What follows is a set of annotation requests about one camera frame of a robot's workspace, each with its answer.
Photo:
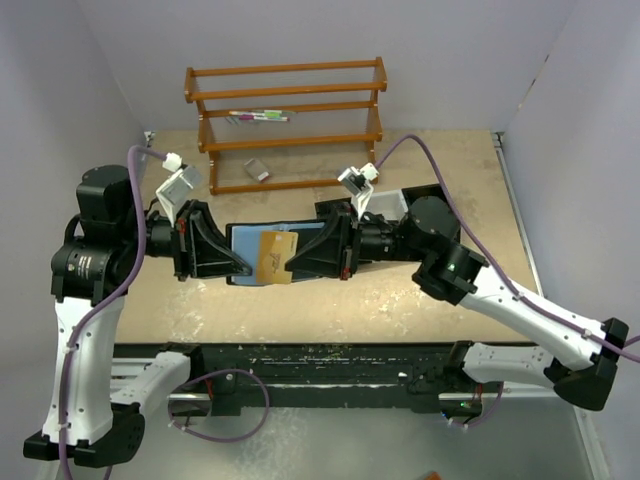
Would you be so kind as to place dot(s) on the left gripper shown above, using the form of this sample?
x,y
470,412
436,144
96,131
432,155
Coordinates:
x,y
199,246

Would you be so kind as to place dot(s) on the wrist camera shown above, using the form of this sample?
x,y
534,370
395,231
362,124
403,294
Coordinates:
x,y
172,194
359,182

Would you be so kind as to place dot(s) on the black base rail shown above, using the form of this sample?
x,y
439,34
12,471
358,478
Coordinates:
x,y
420,377

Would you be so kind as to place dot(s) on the small grey box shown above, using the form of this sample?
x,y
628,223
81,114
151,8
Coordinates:
x,y
257,170

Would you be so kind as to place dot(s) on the coloured pens on rack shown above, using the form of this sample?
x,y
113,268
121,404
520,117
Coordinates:
x,y
238,117

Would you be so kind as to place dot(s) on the black left bin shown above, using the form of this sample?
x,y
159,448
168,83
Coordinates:
x,y
325,210

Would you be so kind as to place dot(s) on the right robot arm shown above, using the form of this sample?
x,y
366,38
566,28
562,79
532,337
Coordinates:
x,y
572,355

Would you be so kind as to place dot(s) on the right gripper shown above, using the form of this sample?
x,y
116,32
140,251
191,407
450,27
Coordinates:
x,y
336,251

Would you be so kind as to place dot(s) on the black right bin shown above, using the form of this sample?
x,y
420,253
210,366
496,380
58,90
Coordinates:
x,y
412,194

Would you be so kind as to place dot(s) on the white middle bin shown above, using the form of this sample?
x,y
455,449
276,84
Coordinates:
x,y
391,205

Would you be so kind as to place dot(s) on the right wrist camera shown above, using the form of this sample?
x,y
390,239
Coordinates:
x,y
359,182

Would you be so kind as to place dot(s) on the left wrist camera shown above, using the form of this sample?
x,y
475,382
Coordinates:
x,y
172,194

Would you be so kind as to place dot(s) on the black bin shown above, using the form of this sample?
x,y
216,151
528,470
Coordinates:
x,y
412,194
325,210

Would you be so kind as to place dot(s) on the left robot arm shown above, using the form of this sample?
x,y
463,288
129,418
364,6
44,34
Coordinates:
x,y
104,244

